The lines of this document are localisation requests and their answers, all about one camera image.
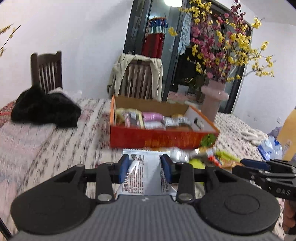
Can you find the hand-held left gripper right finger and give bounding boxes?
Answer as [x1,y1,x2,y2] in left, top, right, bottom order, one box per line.
[160,153,240,205]

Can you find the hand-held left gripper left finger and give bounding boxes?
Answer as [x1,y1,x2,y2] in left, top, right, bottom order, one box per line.
[52,154,129,205]

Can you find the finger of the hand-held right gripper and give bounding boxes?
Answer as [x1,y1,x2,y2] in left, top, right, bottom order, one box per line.
[240,158,296,172]
[232,165,265,184]

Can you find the white red-print snack packet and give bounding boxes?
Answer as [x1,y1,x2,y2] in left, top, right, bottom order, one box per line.
[116,148,179,196]

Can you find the orange cardboard box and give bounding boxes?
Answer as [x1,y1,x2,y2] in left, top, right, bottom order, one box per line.
[109,95,220,150]

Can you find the pile of snack packets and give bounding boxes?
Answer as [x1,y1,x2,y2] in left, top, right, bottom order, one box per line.
[115,108,243,176]

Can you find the purple snack packet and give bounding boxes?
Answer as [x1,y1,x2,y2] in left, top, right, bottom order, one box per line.
[142,112,163,122]

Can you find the person's right hand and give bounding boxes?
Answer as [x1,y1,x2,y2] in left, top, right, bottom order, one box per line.
[283,200,296,234]

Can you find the blue plastic bag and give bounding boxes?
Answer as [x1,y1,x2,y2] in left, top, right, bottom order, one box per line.
[258,136,284,161]

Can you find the white gloves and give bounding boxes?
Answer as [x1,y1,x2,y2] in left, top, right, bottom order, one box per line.
[240,128,269,146]

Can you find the yellow thermos jug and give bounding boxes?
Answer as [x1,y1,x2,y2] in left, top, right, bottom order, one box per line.
[276,105,296,161]

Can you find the pink vase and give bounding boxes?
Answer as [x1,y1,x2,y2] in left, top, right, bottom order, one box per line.
[200,79,230,122]

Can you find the brown slatted wooden chair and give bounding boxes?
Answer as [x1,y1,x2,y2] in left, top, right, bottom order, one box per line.
[119,59,158,100]

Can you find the chair with beige jacket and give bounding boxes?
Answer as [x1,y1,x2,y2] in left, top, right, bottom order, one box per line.
[107,53,163,102]

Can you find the black fleece garment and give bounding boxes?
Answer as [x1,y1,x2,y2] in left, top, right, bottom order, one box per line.
[11,87,82,128]

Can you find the yellow and pink blossom branches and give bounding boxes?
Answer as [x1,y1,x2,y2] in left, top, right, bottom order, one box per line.
[168,0,275,84]

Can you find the red hanging garment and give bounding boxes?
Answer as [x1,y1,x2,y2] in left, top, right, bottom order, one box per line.
[142,17,168,59]

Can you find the red zigzag patterned cloth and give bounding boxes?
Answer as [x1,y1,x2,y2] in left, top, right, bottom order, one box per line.
[0,100,19,127]

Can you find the dark wooden chair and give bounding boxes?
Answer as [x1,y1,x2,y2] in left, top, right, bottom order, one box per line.
[31,51,63,94]

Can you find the pale hanging laundry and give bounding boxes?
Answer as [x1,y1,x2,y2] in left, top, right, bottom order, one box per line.
[177,13,192,55]

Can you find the thin yellow blossom branches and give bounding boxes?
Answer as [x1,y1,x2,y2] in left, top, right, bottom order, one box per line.
[0,23,21,57]

